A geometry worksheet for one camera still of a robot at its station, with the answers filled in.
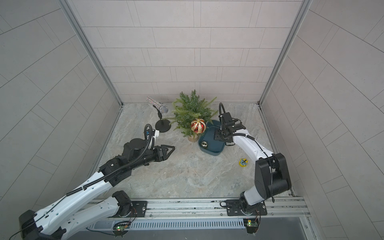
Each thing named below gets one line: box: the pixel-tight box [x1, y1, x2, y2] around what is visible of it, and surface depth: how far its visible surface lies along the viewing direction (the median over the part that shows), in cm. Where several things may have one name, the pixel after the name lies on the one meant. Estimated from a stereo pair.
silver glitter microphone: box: [146, 95, 169, 114], surface depth 86 cm
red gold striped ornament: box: [190, 118, 206, 134], surface depth 67 cm
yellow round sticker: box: [239, 158, 249, 168], surface depth 87 cm
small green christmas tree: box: [164, 89, 218, 143], surface depth 78 cm
